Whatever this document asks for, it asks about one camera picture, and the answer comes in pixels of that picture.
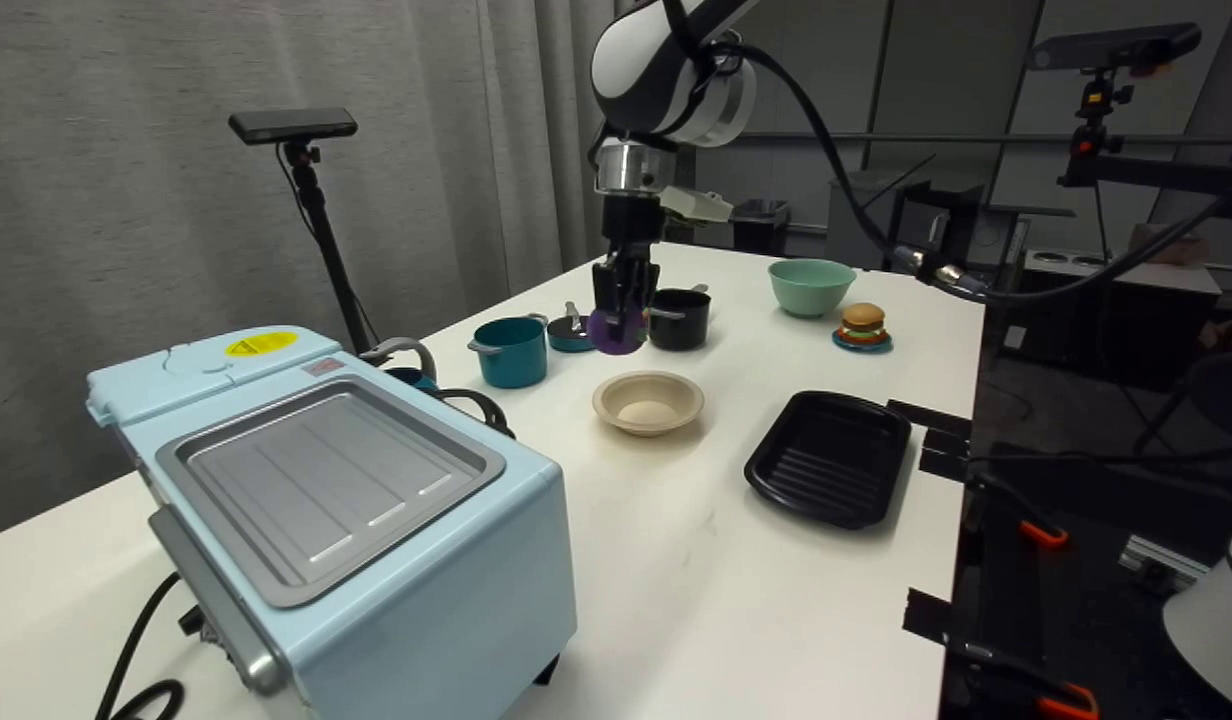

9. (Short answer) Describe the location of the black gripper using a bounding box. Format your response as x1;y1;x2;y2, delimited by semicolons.
589;193;668;325

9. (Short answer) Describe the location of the purple small dish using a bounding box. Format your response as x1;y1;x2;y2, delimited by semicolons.
589;308;652;356

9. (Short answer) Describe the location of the beige plate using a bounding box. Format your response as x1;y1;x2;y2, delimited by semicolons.
589;366;714;438

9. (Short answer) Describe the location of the teal toy pot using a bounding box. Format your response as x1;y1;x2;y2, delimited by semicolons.
464;310;551;393

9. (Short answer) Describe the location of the toy burger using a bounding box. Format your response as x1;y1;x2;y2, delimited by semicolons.
834;299;896;356

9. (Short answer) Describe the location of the black cup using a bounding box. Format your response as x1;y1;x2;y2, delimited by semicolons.
645;281;718;356

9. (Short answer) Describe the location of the mint green bowl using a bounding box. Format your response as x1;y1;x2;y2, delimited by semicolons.
765;256;862;321

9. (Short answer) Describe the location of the black baking tray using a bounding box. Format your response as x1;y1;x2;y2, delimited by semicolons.
739;387;915;533

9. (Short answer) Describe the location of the black tripod stand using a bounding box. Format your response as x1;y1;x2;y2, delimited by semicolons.
285;136;381;356

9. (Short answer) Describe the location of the light blue toaster oven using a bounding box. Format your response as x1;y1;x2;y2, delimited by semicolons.
83;321;579;720

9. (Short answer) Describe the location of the grey curtain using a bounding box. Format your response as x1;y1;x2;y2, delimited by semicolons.
0;0;611;534

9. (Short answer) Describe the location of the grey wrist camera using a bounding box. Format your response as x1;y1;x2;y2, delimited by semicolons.
655;182;738;226

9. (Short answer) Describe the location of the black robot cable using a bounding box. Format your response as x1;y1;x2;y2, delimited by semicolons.
701;37;993;304

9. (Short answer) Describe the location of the black camera on tripod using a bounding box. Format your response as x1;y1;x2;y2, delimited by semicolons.
225;103;361;148

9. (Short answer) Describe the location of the orange handled clamp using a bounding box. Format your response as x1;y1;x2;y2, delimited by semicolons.
1033;674;1106;720
1011;512;1075;557

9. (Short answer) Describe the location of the black camera on clamp mount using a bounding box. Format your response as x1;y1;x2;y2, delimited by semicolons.
1030;21;1207;74

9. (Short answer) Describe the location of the black toaster power cord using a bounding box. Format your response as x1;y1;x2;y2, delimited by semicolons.
92;571;193;720

